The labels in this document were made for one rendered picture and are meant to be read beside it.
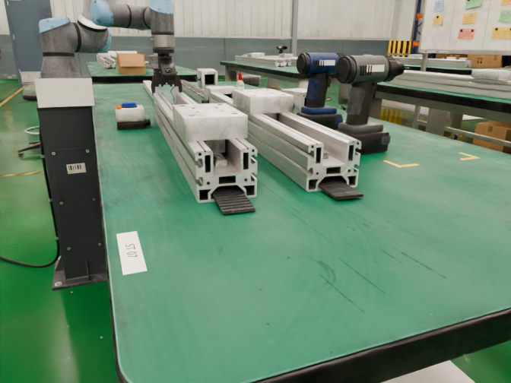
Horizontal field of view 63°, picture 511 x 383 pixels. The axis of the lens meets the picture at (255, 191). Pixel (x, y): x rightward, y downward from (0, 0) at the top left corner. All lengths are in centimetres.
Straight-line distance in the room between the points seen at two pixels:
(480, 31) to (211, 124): 365
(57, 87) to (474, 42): 342
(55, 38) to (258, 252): 149
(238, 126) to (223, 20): 1218
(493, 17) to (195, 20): 960
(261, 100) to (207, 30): 1177
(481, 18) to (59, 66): 339
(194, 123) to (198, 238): 23
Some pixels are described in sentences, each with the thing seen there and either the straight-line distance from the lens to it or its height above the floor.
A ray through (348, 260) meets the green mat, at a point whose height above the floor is 78.
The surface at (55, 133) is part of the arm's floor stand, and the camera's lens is 185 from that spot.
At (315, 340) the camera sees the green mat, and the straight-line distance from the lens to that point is 39.
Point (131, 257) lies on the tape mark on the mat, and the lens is 52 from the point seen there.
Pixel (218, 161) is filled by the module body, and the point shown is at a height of 83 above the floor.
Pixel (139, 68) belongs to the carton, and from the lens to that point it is 353.
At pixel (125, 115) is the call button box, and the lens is 127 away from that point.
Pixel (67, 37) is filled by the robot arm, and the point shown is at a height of 103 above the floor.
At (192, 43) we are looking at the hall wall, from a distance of 1263.
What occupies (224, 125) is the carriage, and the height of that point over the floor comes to 89.
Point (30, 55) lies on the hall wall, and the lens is 1236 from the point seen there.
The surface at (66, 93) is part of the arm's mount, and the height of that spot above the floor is 83.
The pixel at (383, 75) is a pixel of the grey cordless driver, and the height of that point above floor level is 96.
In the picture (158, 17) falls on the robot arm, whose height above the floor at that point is 109.
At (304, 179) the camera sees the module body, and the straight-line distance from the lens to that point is 72.
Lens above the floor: 102
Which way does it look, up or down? 20 degrees down
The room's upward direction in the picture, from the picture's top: 1 degrees clockwise
